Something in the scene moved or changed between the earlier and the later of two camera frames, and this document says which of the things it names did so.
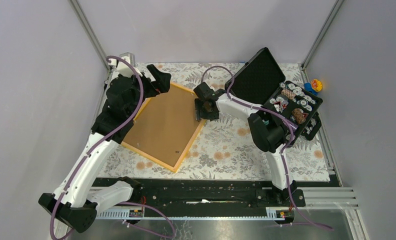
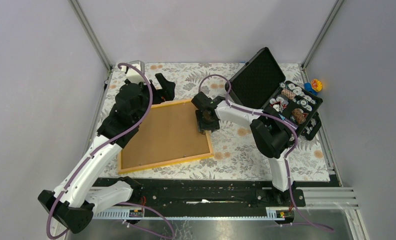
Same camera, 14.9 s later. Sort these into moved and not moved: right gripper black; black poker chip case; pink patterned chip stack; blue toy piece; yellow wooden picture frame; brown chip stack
Moved: right gripper black; yellow wooden picture frame
Not moved: blue toy piece; black poker chip case; pink patterned chip stack; brown chip stack
